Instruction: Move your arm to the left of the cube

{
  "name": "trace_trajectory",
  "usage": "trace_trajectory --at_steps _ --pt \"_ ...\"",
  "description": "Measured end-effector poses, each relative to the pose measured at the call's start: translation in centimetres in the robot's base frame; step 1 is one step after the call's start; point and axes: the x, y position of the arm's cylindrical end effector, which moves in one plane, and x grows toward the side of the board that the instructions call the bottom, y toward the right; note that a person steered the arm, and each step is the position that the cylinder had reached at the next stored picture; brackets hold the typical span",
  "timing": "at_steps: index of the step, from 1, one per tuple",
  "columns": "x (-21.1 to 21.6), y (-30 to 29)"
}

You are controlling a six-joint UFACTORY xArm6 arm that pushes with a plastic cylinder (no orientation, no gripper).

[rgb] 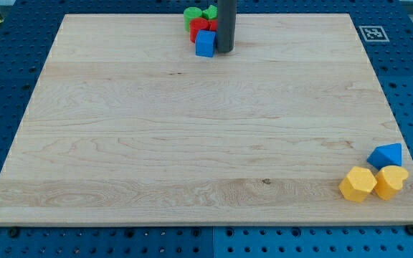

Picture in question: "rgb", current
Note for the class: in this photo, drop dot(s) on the blue wooden cube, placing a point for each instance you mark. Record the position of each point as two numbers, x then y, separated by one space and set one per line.
205 43

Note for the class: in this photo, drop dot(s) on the light wooden board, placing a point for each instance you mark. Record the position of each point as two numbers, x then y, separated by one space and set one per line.
126 126

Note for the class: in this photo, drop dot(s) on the small red wooden block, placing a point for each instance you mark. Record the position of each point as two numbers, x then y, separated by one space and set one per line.
213 25

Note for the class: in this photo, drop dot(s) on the red wooden cylinder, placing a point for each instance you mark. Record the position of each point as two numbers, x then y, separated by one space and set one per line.
195 25

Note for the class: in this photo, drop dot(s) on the green wooden star block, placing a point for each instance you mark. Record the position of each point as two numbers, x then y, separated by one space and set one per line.
210 12

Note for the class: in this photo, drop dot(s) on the green wooden cylinder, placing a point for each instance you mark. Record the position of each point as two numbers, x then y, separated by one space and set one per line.
191 13

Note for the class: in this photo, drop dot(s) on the dark grey cylindrical robot rod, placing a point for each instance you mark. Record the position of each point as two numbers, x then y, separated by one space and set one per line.
226 19

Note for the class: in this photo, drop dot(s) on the yellow wooden hexagon block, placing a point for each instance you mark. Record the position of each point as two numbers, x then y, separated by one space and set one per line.
358 183

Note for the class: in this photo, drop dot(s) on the blue wooden triangular prism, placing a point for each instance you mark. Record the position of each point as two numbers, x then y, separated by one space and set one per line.
386 155

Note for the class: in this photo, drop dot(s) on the yellow wooden heart block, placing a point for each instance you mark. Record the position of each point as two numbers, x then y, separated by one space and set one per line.
390 180

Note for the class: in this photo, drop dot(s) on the white fiducial marker tag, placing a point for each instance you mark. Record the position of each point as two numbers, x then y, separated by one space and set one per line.
373 33

